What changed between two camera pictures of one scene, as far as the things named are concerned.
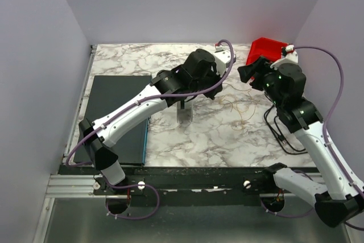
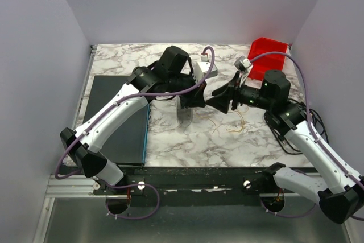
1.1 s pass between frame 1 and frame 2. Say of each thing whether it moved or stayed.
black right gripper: moved
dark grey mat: stayed
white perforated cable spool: stayed
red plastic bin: stayed
